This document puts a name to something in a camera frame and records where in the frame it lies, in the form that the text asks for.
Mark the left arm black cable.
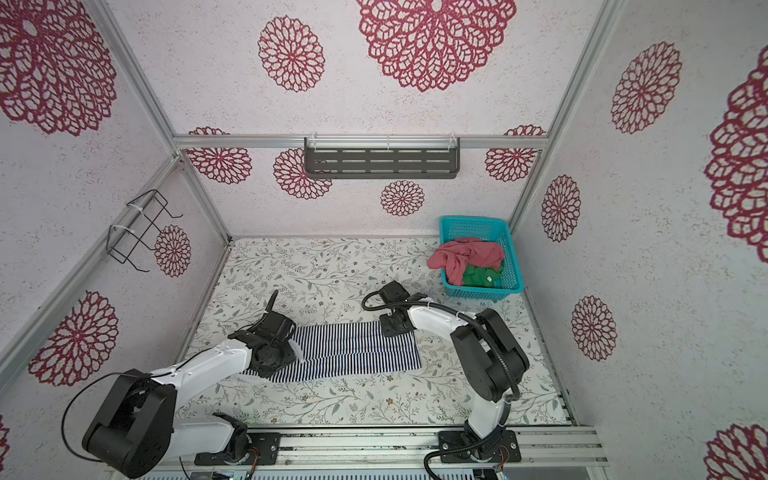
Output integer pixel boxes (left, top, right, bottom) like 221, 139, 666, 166
60, 344, 217, 464

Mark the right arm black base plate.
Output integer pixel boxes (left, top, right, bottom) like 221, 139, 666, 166
438, 428, 522, 464

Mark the maroon red tank top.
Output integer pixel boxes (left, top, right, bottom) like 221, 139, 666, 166
427, 237, 505, 287

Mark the aluminium front rail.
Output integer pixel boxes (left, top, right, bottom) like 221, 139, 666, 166
106, 425, 610, 472

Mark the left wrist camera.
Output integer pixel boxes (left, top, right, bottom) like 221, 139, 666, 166
262, 290, 281, 330

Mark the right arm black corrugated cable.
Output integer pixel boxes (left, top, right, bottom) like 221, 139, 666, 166
360, 289, 522, 480

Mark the green tank top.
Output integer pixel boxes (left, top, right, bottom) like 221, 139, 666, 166
462, 264, 503, 288

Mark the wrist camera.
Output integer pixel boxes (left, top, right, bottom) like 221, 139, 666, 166
262, 290, 281, 330
379, 281, 410, 304

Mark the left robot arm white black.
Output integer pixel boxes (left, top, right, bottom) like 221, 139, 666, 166
82, 311, 296, 479

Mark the blue white striped tank top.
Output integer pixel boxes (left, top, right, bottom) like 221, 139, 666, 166
267, 321, 422, 383

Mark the grey metal wall shelf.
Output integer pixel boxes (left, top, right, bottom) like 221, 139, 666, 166
303, 137, 461, 180

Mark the teal plastic basket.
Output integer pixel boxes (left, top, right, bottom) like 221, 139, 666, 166
427, 216, 524, 301

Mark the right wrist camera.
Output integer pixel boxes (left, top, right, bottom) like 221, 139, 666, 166
379, 281, 410, 304

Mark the floral table mat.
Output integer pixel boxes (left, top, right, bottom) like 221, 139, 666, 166
157, 236, 571, 427

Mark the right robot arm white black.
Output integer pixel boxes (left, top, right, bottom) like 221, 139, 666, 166
371, 300, 530, 440

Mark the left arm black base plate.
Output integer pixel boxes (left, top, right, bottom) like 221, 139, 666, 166
194, 432, 281, 466

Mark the black wire wall rack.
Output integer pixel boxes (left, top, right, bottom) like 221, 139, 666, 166
105, 189, 183, 273

